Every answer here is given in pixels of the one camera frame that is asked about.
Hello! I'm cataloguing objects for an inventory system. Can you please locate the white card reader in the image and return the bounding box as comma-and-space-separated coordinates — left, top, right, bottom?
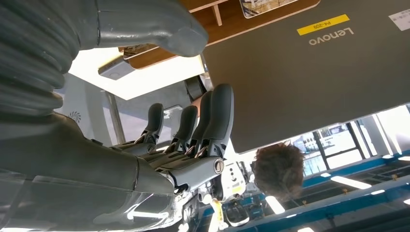
97, 56, 136, 81

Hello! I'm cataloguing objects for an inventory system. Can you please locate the black office chair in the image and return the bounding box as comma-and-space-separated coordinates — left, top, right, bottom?
184, 75, 209, 105

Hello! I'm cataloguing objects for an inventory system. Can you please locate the white background machine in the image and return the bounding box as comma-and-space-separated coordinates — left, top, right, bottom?
220, 161, 247, 203

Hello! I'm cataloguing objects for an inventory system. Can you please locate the grey kiosk stand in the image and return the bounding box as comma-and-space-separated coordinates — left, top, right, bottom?
54, 72, 113, 148

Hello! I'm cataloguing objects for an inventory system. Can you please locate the chrome stanchion pole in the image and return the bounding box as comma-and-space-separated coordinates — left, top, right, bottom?
104, 91, 126, 145

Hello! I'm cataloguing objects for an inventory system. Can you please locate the grey Lenovo laptop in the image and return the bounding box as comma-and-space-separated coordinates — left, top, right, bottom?
202, 0, 410, 154

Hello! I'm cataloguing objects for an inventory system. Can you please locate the person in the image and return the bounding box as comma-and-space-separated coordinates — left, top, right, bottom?
192, 96, 306, 203

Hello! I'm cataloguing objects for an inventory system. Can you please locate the wooden card organizer box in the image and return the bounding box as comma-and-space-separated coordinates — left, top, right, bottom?
118, 0, 321, 70

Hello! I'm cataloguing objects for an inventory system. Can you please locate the ceiling light strip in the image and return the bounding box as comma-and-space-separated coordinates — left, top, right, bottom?
265, 196, 286, 215
330, 175, 372, 190

